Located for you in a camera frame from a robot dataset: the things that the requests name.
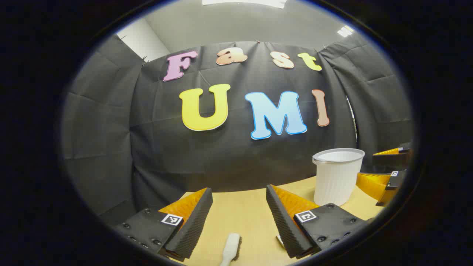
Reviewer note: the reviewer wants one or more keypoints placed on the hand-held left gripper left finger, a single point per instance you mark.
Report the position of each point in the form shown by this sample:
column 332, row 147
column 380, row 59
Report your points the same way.
column 192, row 225

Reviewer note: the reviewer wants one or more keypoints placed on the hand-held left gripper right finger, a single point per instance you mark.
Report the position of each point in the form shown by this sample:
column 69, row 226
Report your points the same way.
column 284, row 225

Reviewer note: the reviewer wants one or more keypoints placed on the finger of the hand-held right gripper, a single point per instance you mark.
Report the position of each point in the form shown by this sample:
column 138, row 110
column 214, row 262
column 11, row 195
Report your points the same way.
column 375, row 184
column 391, row 160

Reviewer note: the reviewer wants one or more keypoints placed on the white ribbed garbage bin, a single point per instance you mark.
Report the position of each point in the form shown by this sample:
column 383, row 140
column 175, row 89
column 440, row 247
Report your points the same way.
column 337, row 177

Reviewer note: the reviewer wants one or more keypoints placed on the small white broom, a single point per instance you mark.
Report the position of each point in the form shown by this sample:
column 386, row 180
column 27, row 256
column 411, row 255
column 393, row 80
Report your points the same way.
column 230, row 249

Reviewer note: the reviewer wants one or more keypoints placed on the light wooden desktop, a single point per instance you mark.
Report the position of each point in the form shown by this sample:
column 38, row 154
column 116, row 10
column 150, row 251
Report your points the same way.
column 244, row 214

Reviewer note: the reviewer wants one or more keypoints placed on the ceiling light panel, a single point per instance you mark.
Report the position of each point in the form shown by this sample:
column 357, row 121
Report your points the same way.
column 244, row 3
column 345, row 31

